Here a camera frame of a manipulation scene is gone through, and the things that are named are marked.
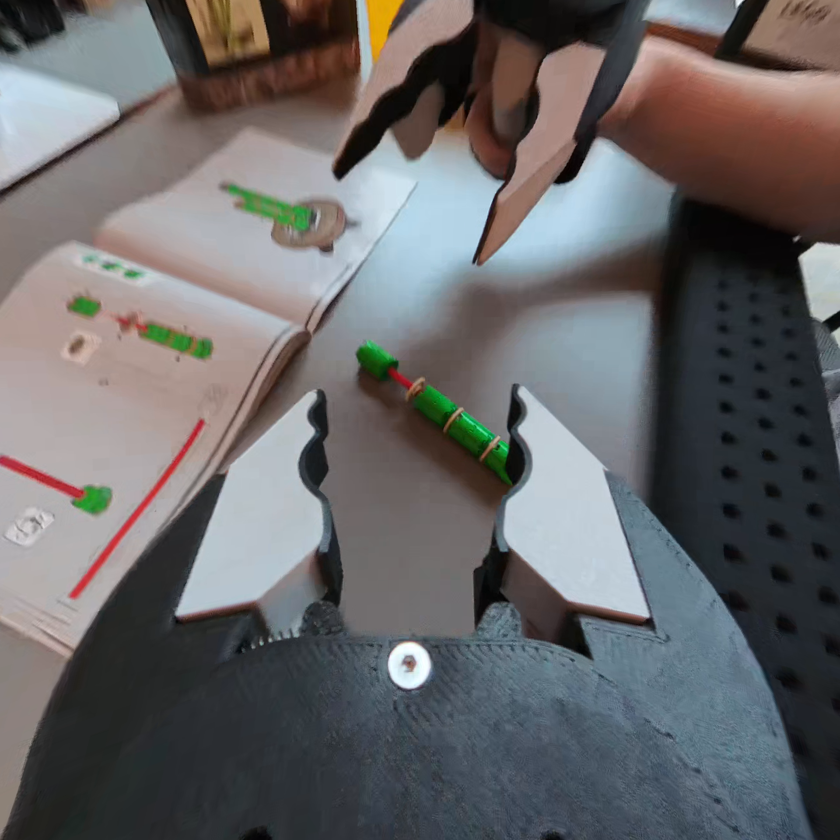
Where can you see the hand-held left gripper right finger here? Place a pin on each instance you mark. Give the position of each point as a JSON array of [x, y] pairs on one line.
[[571, 538]]

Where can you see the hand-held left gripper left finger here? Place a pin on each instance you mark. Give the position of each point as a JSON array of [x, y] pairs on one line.
[[262, 525]]

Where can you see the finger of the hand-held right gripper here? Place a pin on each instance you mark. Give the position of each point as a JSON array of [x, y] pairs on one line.
[[420, 65], [551, 131]]

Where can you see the green bamboo stalk red axle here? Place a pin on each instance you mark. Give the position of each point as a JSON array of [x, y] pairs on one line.
[[459, 423]]

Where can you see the green cylinder brick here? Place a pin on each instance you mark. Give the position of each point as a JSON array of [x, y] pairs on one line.
[[377, 361]]

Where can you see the person's right forearm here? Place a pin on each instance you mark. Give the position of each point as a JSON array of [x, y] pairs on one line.
[[722, 124]]

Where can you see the grey desk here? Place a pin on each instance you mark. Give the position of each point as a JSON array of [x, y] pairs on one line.
[[426, 295]]

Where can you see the person's right hand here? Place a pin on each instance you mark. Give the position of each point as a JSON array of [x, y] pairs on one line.
[[489, 148]]

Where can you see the yellow tray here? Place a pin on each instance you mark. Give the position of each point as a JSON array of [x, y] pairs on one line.
[[384, 23]]

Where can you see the black bamboo toy box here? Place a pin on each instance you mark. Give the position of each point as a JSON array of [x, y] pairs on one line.
[[262, 59]]

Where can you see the open instruction booklet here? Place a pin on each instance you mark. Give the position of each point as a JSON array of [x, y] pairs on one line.
[[164, 394]]

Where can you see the black perforated mat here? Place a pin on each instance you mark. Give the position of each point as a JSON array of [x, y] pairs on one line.
[[754, 492]]

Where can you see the black white marker sign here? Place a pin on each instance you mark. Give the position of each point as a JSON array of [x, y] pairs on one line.
[[787, 26]]

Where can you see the white document stand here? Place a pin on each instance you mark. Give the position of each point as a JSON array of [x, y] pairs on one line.
[[46, 118]]

